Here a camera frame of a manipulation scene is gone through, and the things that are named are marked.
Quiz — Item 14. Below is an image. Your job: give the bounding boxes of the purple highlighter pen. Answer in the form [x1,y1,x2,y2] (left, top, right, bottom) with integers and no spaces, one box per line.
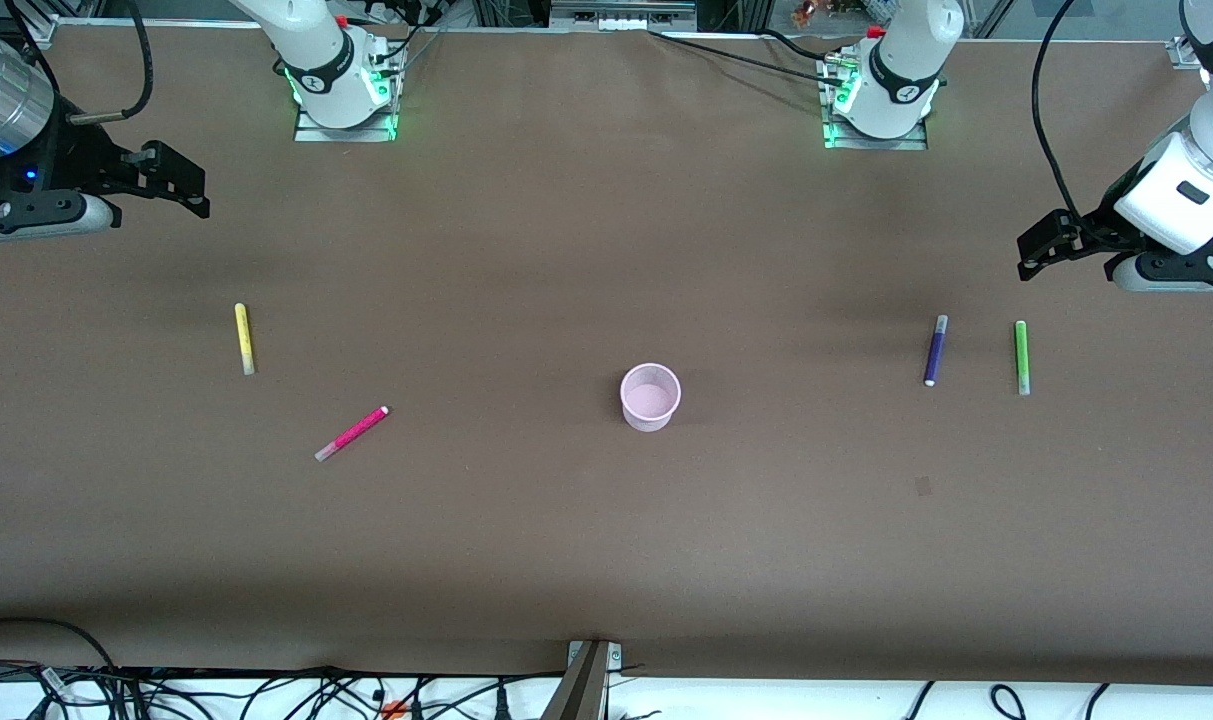
[923,314,950,388]

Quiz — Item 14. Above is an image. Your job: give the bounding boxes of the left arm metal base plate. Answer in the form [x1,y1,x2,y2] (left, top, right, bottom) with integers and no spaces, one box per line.
[816,55,930,152]

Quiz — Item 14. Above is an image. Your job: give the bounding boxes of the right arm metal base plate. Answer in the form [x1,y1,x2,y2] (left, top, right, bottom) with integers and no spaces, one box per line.
[293,66,401,144]

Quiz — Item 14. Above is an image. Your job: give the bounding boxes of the pink cup holder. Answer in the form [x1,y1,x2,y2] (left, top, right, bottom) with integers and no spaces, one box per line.
[620,362,683,433]

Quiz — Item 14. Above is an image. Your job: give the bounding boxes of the long black table cable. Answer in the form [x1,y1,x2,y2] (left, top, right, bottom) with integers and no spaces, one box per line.
[646,28,853,81]

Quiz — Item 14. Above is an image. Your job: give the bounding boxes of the black looped floor cable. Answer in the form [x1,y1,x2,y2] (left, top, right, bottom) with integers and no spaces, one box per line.
[0,617,119,693]

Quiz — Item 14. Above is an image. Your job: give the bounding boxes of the pink highlighter pen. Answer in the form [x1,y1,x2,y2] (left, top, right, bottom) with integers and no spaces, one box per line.
[314,405,391,463]

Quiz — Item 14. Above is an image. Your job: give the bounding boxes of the grey network switch box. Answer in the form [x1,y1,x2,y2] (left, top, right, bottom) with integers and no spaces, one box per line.
[549,0,699,33]

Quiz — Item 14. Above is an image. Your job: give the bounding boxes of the aluminium frame profile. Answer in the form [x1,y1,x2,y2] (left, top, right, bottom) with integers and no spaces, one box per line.
[38,0,109,28]

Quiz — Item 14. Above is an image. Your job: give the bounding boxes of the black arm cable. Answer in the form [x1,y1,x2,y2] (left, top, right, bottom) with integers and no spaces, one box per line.
[66,0,158,127]
[1030,0,1104,237]

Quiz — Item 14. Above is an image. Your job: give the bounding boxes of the metal table bracket post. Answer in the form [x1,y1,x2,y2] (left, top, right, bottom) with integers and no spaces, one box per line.
[540,639,624,720]

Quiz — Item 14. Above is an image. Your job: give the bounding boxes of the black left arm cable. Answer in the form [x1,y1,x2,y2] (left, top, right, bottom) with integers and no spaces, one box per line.
[1030,0,1104,237]

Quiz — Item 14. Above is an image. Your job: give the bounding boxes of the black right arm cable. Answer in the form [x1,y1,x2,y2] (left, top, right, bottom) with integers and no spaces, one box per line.
[66,0,158,127]

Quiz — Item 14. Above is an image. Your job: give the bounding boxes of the black cable bundle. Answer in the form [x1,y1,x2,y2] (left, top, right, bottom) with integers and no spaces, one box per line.
[0,660,567,720]

